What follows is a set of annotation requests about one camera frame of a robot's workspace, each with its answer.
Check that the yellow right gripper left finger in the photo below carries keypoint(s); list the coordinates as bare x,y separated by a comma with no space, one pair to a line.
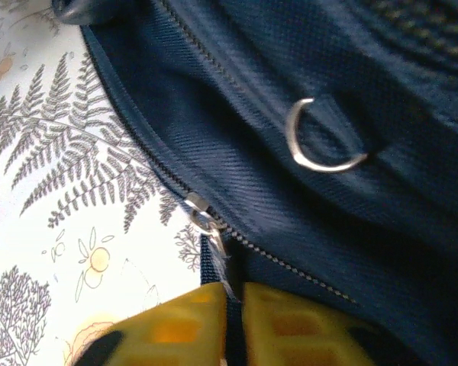
168,331

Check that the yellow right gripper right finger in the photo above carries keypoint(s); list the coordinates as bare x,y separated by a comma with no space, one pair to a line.
297,335

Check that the navy blue backpack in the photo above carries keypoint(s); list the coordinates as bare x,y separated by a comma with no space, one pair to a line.
328,228

